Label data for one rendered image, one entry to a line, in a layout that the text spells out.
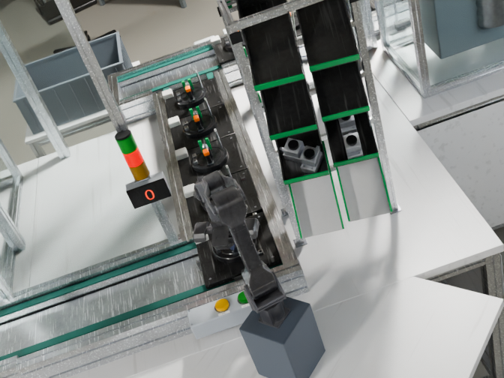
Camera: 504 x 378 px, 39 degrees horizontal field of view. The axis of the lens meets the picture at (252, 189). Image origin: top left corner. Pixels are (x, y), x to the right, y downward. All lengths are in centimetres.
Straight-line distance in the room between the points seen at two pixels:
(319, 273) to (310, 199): 24
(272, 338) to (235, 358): 28
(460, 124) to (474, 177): 28
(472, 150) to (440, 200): 61
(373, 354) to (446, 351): 19
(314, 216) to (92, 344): 76
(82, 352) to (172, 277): 36
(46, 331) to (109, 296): 22
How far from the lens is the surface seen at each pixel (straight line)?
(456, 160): 293
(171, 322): 214
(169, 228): 230
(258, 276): 175
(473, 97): 281
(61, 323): 235
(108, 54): 429
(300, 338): 186
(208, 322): 206
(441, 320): 202
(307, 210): 214
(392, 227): 229
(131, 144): 207
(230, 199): 162
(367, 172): 216
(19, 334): 241
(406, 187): 243
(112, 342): 218
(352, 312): 208
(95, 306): 234
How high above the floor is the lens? 243
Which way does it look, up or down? 37 degrees down
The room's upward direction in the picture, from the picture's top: 19 degrees counter-clockwise
